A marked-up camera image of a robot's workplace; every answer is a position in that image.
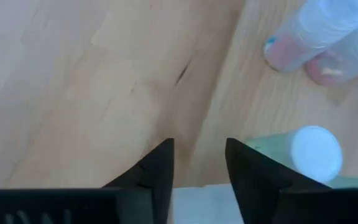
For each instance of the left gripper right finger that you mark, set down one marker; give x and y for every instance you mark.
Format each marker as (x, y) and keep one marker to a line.
(259, 193)

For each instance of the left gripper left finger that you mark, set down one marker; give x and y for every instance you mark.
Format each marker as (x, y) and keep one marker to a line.
(148, 186)

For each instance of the green tinted white capped bottle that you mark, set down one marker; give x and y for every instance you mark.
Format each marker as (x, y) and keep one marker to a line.
(315, 152)

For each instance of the small clear medicine bottle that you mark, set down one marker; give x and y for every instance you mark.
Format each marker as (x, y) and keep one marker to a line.
(315, 25)
(353, 53)

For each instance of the wooden shelf board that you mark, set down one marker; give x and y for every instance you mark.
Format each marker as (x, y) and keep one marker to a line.
(291, 102)

